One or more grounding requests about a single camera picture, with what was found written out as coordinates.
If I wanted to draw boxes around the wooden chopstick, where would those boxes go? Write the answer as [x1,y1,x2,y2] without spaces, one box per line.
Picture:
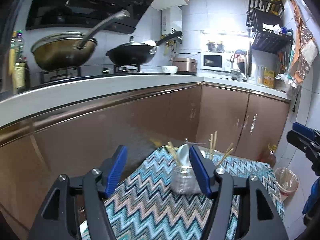
[167,141,180,165]
[212,131,217,153]
[208,133,214,159]
[217,143,234,167]

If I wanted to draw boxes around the white ceramic spoon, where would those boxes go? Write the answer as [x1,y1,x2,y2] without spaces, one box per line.
[176,144,191,167]

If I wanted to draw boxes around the kitchen faucet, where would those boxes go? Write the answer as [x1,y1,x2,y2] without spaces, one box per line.
[229,49,248,82]

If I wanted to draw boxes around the waste bin with bag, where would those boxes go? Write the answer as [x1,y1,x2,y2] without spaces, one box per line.
[274,167,299,201]

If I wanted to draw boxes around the blue gloved hand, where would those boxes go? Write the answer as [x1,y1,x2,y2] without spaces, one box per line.
[302,177,320,215]

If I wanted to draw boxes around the oil bottle on floor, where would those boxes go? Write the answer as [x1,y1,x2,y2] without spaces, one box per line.
[259,144,277,168]

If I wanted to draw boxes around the zigzag patterned table cloth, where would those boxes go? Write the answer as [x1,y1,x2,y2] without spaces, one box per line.
[104,146,285,239]

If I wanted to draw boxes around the yellow oil bottle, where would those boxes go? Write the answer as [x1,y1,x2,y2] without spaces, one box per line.
[263,68,275,88]

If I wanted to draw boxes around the gas stove top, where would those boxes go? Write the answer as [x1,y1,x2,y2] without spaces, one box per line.
[30,64,161,88]

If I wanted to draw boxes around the white microwave oven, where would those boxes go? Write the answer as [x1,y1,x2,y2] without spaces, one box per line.
[200,52,231,73]

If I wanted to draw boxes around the brass wok with glass lid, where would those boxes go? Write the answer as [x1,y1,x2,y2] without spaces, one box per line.
[31,10,130,72]

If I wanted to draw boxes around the copper rice cooker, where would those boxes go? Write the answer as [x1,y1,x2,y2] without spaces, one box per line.
[172,57,197,75]

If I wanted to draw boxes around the hanging patterned apron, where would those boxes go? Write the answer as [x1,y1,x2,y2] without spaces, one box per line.
[289,0,318,87]

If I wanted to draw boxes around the white bowl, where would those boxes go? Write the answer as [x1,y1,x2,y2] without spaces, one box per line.
[162,66,178,75]

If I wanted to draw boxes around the black wok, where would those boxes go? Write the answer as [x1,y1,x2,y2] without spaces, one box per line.
[106,31,182,66]

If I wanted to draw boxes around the black range hood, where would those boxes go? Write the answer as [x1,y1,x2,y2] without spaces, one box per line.
[26,0,154,34]

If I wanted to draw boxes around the white water heater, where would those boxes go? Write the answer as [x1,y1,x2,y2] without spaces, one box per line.
[161,6,182,36]

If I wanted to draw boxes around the wire utensil holder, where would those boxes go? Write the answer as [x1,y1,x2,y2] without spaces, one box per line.
[170,138,216,195]

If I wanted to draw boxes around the black wall rack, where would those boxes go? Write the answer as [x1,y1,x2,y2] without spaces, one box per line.
[246,0,293,54]

